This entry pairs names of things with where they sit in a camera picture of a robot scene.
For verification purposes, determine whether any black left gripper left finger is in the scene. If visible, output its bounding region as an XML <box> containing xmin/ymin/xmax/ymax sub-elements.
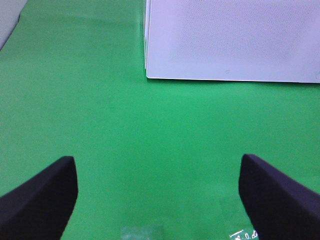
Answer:
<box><xmin>0</xmin><ymin>156</ymin><xmax>79</xmax><ymax>240</ymax></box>

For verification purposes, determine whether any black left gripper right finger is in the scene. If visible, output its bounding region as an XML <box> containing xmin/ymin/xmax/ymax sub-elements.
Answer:
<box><xmin>238</xmin><ymin>154</ymin><xmax>320</xmax><ymax>240</ymax></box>

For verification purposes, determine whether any white microwave door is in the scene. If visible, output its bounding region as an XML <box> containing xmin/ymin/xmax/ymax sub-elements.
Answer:
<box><xmin>143</xmin><ymin>0</ymin><xmax>320</xmax><ymax>83</ymax></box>

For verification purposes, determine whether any green table mat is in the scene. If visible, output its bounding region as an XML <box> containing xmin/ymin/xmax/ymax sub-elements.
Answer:
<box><xmin>0</xmin><ymin>0</ymin><xmax>320</xmax><ymax>240</ymax></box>

